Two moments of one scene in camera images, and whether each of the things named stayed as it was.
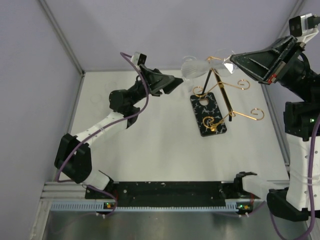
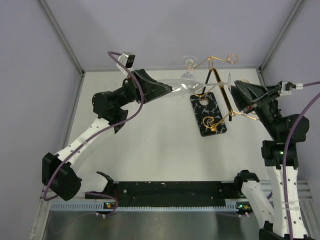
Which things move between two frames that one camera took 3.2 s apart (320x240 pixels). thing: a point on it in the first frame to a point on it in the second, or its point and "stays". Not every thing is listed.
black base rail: x=168 y=193 stays
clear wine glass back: x=221 y=66 to x=183 y=85
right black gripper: x=268 y=65 to x=245 y=92
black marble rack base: x=209 y=117 stays
